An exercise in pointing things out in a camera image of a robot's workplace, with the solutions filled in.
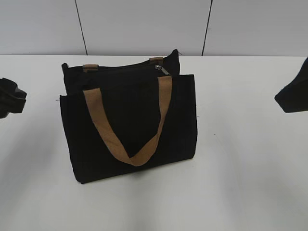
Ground silver zipper pull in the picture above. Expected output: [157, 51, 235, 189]
[155, 65, 169, 75]

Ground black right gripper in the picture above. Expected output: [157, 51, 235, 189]
[274, 58, 308, 113]

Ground tan rear bag handle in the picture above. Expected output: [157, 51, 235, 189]
[82, 57, 164, 73]

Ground black canvas tote bag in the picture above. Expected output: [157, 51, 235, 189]
[60, 50, 197, 184]

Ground tan front bag handle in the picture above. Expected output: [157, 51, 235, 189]
[83, 76, 173, 167]

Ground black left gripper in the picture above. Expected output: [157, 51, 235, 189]
[0, 78, 27, 119]

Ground tan bag handle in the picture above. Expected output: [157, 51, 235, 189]
[83, 76, 173, 167]
[82, 57, 164, 73]

